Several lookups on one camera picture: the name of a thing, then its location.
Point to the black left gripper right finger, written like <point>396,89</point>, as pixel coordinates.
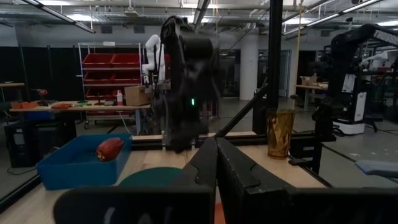
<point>280,205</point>

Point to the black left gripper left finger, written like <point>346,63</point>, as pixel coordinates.
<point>140,205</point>

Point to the teal bowl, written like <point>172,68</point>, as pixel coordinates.
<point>152,177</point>

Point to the red yellow apple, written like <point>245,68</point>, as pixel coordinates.
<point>109,149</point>

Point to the blue plastic bin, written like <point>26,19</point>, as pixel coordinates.
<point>71,169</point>

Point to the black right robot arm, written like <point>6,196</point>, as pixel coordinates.
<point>189,68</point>

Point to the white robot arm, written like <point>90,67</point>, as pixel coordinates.
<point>152,53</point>

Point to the cardboard box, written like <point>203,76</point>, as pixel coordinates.
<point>136,96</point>

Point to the white bottle red cap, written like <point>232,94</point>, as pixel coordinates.
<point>119,99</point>

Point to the wooden workbench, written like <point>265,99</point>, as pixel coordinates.
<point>93,108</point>

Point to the blue padded seat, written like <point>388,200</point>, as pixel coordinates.
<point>377,168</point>

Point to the shelf rack with red bins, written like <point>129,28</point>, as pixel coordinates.
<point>105,62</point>

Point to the black equipment case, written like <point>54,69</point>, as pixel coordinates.
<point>21,143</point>

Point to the black mobile robot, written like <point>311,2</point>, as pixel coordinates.
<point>345,62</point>

